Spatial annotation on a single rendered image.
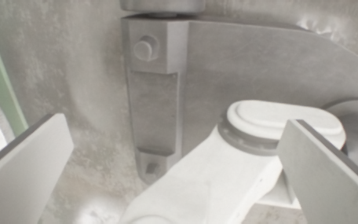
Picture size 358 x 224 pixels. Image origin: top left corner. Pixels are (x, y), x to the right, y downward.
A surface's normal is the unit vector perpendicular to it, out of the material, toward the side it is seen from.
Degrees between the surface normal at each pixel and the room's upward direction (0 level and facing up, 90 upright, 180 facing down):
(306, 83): 0
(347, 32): 0
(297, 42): 0
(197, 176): 90
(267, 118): 90
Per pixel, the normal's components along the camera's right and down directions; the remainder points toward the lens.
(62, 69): -0.19, 0.50
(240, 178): 0.04, -0.85
